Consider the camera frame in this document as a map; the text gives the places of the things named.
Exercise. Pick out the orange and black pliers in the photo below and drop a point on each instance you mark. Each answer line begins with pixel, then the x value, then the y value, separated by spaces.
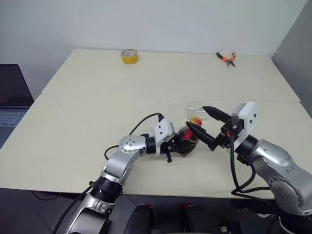
pixel 229 60

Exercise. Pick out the dark rounded shape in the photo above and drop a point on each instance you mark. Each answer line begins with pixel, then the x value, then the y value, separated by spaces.
pixel 197 219
pixel 140 219

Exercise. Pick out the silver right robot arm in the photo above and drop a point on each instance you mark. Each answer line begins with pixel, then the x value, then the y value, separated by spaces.
pixel 273 156

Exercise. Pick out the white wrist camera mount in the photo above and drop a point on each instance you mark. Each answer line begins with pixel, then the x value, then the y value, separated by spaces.
pixel 162 130
pixel 247 117

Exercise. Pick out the dark grey laptop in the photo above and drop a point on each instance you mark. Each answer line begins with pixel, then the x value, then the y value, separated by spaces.
pixel 11 87

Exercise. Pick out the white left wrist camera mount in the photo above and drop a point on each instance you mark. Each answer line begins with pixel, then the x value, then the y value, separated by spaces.
pixel 162 130

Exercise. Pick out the yellow tape roll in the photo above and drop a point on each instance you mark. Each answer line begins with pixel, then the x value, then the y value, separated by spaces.
pixel 129 58

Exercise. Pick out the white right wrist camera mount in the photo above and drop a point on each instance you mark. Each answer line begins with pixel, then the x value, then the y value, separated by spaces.
pixel 247 117

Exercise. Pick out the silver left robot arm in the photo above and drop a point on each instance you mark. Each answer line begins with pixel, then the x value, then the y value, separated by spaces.
pixel 126 158

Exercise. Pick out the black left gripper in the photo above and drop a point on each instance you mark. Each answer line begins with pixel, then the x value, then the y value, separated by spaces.
pixel 170 147

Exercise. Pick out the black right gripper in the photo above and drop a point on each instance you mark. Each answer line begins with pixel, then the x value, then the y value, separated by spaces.
pixel 228 135

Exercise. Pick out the clear bag with red-yellow item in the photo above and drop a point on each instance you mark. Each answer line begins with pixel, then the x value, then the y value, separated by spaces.
pixel 187 135

